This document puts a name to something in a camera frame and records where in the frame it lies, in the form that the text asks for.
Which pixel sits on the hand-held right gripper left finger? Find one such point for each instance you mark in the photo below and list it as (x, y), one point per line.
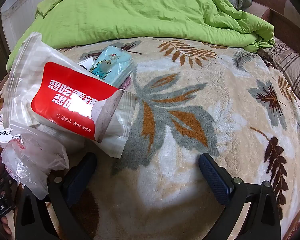
(77, 180)

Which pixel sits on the white printed medicine box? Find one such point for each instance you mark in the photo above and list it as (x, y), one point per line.
(2, 132)

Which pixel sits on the green quilt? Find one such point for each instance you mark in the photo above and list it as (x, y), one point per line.
(140, 12)

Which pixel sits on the red label wet wipe packet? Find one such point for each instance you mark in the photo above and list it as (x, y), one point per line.
(65, 97)

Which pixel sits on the person's left hand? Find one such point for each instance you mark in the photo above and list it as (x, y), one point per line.
(6, 226)

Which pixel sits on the striped beige pillow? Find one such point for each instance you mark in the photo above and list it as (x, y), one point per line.
(295, 65)

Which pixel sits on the clear plastic bag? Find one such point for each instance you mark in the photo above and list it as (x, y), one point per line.
(32, 160)

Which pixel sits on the blue cartoon tissue pack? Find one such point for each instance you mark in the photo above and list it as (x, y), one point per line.
(115, 65)

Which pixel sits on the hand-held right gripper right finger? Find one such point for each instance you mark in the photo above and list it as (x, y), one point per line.
(215, 177)

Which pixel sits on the leaf print blanket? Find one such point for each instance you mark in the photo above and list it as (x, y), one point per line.
(190, 100)

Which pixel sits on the small white box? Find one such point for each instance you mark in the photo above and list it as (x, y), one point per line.
(86, 62)

